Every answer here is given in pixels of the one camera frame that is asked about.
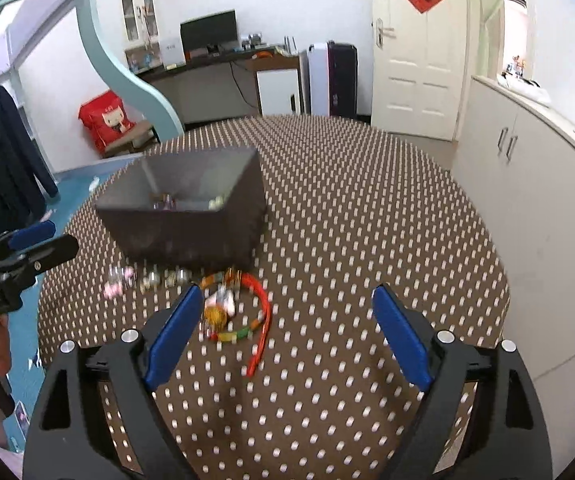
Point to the black computer monitor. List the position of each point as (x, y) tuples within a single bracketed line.
[(207, 27)]

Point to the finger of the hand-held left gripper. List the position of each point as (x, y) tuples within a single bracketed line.
[(32, 234), (52, 255)]

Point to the person's left hand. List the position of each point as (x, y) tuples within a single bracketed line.
[(2, 347)]

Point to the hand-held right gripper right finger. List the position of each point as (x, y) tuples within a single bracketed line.
[(402, 340)]

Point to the white glass door cabinet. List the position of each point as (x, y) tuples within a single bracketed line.
[(137, 10)]

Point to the red cartoon bag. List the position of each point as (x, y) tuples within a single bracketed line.
[(105, 120)]

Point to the wooden chair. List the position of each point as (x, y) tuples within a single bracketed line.
[(137, 136)]

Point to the white panel door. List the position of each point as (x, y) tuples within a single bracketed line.
[(417, 85)]

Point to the round polka-dot table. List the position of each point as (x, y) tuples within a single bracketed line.
[(342, 210)]

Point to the white bag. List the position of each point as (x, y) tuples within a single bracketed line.
[(525, 89)]

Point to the teal bunk bed frame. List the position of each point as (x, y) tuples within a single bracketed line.
[(117, 70)]

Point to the dark corner desk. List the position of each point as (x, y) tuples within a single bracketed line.
[(202, 62)]

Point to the grey metal tin box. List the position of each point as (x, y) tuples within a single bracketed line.
[(182, 240)]

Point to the dark hanging jacket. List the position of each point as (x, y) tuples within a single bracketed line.
[(2, 160)]

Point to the black suitcase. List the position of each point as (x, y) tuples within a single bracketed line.
[(343, 80)]

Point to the white sideboard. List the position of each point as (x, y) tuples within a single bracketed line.
[(542, 210)]

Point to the small white cabinet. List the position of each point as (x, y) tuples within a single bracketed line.
[(277, 90)]

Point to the white doorway curtain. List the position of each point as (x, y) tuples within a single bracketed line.
[(497, 5)]

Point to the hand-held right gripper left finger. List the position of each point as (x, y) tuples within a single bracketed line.
[(172, 340)]

